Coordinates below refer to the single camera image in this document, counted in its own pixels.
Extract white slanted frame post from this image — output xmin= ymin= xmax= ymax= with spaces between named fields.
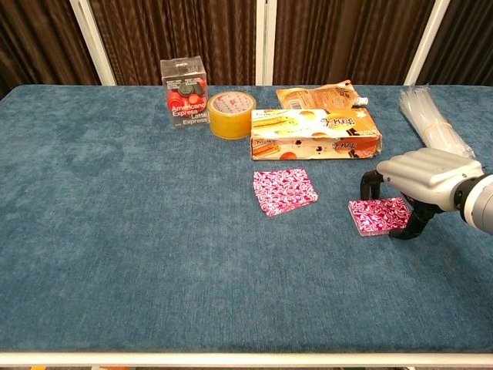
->
xmin=403 ymin=0 xmax=451 ymax=86
xmin=69 ymin=0 xmax=117 ymax=86

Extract white table edge rail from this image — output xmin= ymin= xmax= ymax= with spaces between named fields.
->
xmin=0 ymin=351 xmax=493 ymax=368

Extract orange snack carton box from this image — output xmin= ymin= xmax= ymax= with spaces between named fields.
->
xmin=250 ymin=108 xmax=384 ymax=161

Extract pink patterned card pile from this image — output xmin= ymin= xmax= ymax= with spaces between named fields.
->
xmin=252 ymin=168 xmax=320 ymax=219

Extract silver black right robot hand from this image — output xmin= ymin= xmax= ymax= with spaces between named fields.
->
xmin=359 ymin=149 xmax=484 ymax=241

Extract brown pleated curtain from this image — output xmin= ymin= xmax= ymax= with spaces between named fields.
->
xmin=0 ymin=0 xmax=493 ymax=99

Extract blue fabric table cloth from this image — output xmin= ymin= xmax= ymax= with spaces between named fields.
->
xmin=0 ymin=84 xmax=493 ymax=354

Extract yellow rubber band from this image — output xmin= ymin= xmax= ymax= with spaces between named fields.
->
xmin=418 ymin=120 xmax=454 ymax=136

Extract pink patterned card deck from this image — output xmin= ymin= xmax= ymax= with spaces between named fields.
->
xmin=347 ymin=197 xmax=412 ymax=237

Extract yellow packing tape roll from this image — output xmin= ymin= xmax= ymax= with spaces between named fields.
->
xmin=206 ymin=92 xmax=257 ymax=140

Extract white upright frame post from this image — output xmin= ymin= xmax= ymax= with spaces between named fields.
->
xmin=255 ymin=0 xmax=277 ymax=86

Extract clear coffee capsule box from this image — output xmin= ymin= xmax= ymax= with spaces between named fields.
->
xmin=159 ymin=56 xmax=211 ymax=130

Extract orange spout pouch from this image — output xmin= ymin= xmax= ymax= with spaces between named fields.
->
xmin=276 ymin=79 xmax=370 ymax=111

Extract clear plastic straw bundle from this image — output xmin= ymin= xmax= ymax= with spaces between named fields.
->
xmin=398 ymin=83 xmax=477 ymax=160

